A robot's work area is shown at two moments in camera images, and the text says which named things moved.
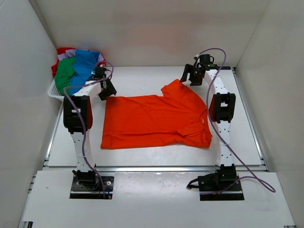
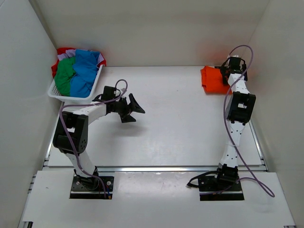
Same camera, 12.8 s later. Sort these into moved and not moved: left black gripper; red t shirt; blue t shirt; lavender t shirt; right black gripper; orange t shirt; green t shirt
Moved: orange t shirt; left black gripper; right black gripper
Not moved: lavender t shirt; green t shirt; blue t shirt; red t shirt
